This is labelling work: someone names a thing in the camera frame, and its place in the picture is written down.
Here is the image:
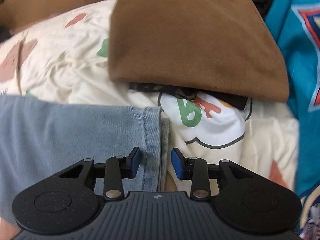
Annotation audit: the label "blue denim pants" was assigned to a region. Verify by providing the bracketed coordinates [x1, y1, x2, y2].
[1, 95, 169, 223]

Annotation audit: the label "cream bear print bedsheet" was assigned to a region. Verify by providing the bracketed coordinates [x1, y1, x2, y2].
[0, 0, 301, 238]

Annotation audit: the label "brown cushion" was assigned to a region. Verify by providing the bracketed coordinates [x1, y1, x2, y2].
[108, 0, 289, 102]

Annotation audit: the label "blue patterned blanket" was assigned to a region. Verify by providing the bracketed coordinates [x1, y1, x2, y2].
[265, 0, 320, 240]

